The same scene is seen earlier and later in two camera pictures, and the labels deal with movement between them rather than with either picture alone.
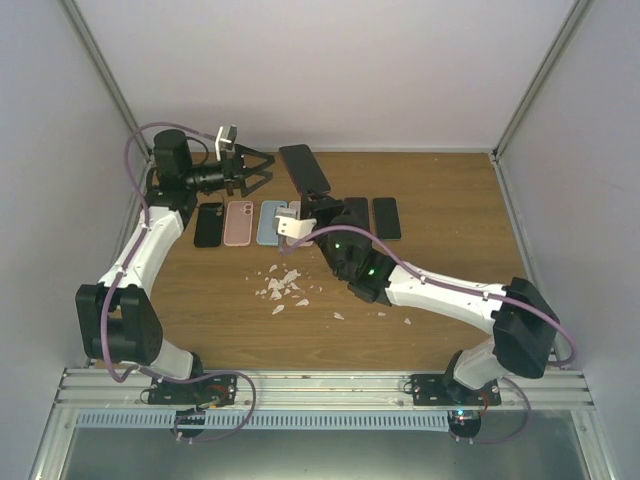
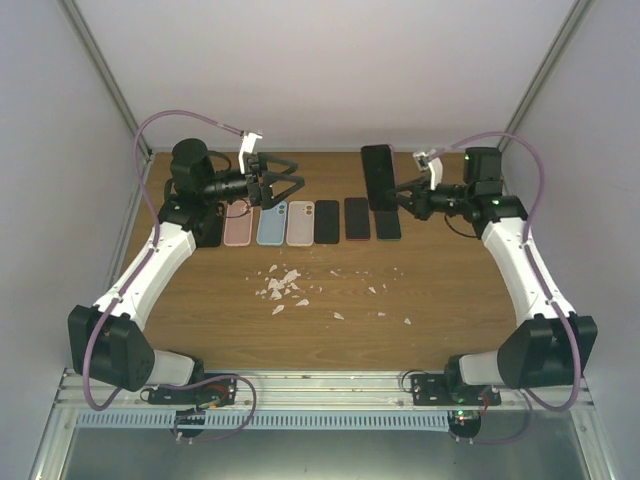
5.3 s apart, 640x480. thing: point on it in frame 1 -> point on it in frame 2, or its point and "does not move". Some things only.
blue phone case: [267, 234] does not move
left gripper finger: [252, 181] -> [267, 203]
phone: [359, 212] does not move
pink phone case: [239, 223] does not move
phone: [385, 210] does not move
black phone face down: [304, 169] -> [379, 175]
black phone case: [208, 229] does not move
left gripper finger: [251, 158] -> [292, 166]
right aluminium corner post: [577, 14] does not move
